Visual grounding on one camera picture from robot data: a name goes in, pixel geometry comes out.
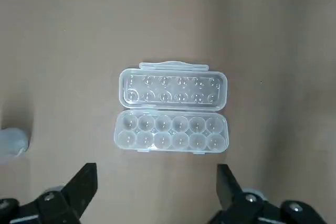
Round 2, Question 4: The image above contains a clear plastic egg carton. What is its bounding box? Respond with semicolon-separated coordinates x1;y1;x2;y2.
113;61;229;155

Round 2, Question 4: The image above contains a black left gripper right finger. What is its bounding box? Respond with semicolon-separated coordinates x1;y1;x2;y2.
209;164;326;224

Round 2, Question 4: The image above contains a blue round object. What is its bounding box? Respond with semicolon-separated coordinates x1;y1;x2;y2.
0;127;30;158

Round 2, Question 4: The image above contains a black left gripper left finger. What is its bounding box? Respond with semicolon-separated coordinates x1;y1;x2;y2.
0;163;98;224

